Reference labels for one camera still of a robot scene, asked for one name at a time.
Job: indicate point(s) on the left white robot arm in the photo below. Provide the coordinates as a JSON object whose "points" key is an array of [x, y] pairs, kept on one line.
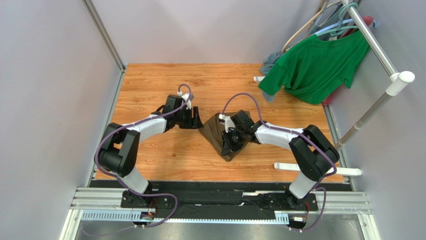
{"points": [[118, 150]]}

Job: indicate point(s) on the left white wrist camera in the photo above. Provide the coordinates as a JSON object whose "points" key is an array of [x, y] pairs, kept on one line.
{"points": [[187, 99]]}

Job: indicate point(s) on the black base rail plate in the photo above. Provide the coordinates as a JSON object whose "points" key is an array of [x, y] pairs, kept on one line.
{"points": [[209, 200]]}

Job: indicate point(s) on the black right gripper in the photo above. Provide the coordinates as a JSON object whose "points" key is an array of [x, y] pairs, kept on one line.
{"points": [[231, 138]]}

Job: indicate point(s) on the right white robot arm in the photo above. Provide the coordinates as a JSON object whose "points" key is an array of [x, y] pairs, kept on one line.
{"points": [[313, 152]]}

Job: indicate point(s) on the beige clothes hanger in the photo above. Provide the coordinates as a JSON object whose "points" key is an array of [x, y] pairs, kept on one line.
{"points": [[321, 8]]}

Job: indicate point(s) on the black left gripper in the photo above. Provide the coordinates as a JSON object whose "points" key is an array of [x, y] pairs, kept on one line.
{"points": [[193, 123]]}

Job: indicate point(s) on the aluminium frame post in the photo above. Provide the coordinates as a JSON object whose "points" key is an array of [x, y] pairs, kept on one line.
{"points": [[96, 19]]}

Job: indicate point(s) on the grey blue cloth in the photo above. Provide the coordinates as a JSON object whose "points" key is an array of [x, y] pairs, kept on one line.
{"points": [[268, 63]]}

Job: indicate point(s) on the metal clothes rack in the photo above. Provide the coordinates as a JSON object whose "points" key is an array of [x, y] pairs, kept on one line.
{"points": [[390, 145]]}

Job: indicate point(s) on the green t-shirt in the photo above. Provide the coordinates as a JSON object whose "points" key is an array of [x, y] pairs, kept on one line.
{"points": [[313, 69]]}

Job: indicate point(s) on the brown cloth napkin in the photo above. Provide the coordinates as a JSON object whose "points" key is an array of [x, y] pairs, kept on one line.
{"points": [[211, 131]]}

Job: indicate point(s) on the light blue clothes hanger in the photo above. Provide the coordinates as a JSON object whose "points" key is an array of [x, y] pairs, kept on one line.
{"points": [[336, 28]]}

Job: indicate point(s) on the teal clothes hanger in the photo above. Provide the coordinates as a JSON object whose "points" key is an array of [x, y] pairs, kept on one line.
{"points": [[343, 11]]}

